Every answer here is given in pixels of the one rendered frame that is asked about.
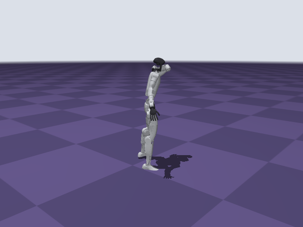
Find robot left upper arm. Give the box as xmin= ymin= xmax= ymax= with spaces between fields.
xmin=159 ymin=64 xmax=171 ymax=77

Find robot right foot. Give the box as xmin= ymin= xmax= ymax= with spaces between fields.
xmin=142 ymin=164 xmax=158 ymax=171

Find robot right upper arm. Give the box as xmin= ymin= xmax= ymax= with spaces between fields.
xmin=149 ymin=73 xmax=159 ymax=94

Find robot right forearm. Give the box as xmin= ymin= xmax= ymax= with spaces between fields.
xmin=147 ymin=88 xmax=154 ymax=107

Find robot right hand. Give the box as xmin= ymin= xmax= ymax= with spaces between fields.
xmin=150 ymin=104 xmax=160 ymax=121

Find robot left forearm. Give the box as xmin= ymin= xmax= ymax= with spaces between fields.
xmin=152 ymin=64 xmax=166 ymax=73

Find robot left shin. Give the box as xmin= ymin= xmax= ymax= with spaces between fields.
xmin=141 ymin=134 xmax=150 ymax=153

